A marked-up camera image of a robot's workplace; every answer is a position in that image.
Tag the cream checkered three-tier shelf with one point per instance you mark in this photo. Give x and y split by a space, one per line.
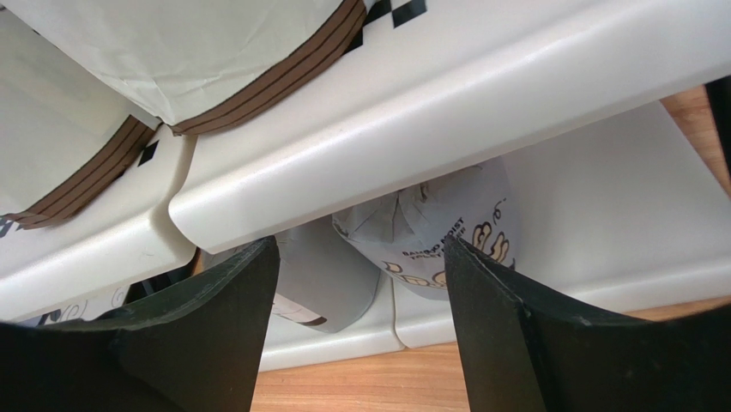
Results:
615 206

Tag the beige roll front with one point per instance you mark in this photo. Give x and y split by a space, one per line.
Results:
65 135

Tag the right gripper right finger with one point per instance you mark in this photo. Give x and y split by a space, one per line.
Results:
527 347

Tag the grey roll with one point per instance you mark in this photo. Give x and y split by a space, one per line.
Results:
404 232
323 283

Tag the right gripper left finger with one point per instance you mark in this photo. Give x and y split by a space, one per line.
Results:
194 346

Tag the beige roll back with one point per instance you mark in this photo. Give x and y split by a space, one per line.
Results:
200 66

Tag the beige roll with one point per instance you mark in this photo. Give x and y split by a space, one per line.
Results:
65 135
200 66

